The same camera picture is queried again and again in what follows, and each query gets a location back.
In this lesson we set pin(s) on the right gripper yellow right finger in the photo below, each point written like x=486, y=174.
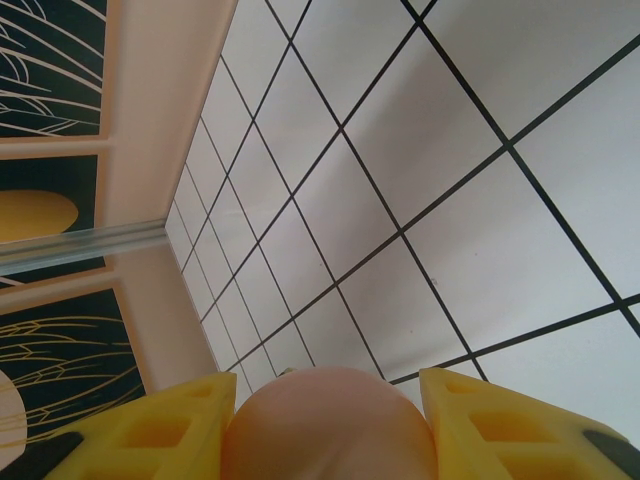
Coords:
x=500, y=430

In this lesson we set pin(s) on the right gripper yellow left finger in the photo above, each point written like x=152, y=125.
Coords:
x=150, y=430

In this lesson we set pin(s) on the salmon pink rectangular charging case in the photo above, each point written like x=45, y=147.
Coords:
x=325, y=425

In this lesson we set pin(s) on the aluminium corner post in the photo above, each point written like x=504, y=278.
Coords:
x=75, y=246

